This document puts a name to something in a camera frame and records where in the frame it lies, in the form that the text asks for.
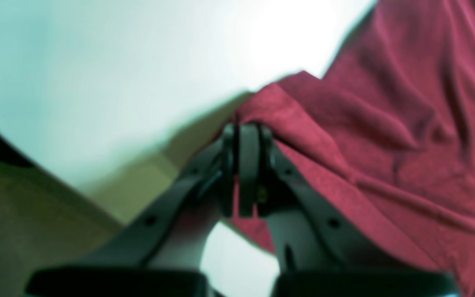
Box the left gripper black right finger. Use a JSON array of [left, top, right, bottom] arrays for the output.
[[237, 123, 459, 297]]

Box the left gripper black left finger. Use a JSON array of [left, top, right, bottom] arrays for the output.
[[26, 124, 236, 297]]

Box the dark red t-shirt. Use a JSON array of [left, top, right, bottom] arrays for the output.
[[233, 0, 475, 297]]

